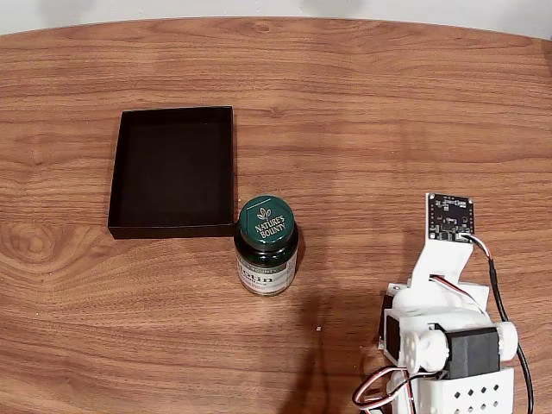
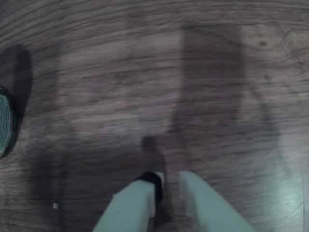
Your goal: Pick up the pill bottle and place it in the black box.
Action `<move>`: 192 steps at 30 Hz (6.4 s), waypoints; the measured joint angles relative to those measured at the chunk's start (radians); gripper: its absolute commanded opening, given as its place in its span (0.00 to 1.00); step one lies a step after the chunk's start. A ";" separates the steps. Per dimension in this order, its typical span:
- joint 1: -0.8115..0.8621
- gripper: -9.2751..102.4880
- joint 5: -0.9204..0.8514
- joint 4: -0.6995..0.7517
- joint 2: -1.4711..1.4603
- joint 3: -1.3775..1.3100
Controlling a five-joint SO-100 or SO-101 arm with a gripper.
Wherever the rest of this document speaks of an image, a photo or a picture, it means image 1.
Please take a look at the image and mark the black shallow cardboard box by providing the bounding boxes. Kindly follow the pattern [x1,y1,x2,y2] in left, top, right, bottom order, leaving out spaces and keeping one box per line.
[107,105,237,241]

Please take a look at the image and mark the red white black servo cable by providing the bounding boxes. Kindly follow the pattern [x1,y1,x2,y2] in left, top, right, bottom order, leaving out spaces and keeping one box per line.
[429,273,486,314]
[351,365,417,414]

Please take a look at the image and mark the black camera cable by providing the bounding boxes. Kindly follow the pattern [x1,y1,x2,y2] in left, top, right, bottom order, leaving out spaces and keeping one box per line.
[460,232,536,414]

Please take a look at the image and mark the camera circuit board white mount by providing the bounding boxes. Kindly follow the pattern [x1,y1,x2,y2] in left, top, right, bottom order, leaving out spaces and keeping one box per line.
[408,191,476,303]

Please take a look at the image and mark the green pill bottle white label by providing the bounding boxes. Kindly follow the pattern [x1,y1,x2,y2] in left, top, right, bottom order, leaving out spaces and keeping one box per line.
[233,195,299,298]

